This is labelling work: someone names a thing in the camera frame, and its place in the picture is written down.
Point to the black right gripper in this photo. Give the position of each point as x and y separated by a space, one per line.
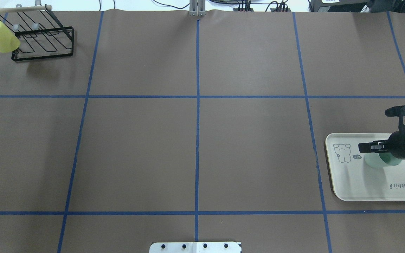
396 143

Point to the green cup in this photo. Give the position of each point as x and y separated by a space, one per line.
381 160

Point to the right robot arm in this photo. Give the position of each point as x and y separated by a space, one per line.
395 145

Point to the cream rabbit tray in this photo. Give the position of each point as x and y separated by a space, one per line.
352 179

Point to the yellow cup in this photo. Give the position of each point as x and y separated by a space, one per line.
8 41

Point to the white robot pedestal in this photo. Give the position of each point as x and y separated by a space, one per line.
196 247

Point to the aluminium frame post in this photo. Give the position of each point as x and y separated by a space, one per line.
197 8

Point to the black wire cup rack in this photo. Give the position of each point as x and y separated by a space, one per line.
38 30

